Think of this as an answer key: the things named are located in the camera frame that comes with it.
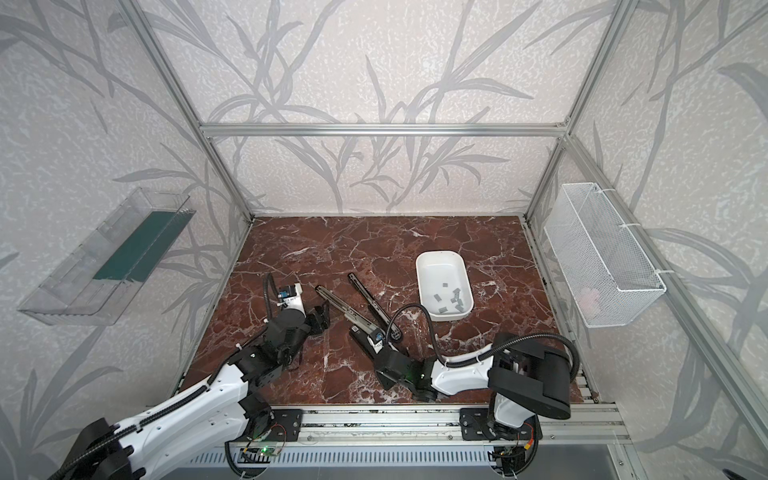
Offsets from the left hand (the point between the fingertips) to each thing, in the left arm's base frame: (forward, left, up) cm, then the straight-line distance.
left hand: (326, 295), depth 83 cm
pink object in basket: (-5, -67, +9) cm, 68 cm away
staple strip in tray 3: (+6, -39, -13) cm, 42 cm away
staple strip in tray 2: (+2, -34, -12) cm, 36 cm away
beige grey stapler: (-1, -6, -11) cm, 13 cm away
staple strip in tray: (+6, -33, -12) cm, 36 cm away
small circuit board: (-35, +10, -12) cm, 39 cm away
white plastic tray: (+12, -36, -14) cm, 40 cm away
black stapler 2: (-9, -11, -12) cm, 19 cm away
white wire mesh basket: (-8, -64, +23) cm, 68 cm away
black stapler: (-5, -19, -12) cm, 23 cm away
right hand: (-12, -15, -12) cm, 22 cm away
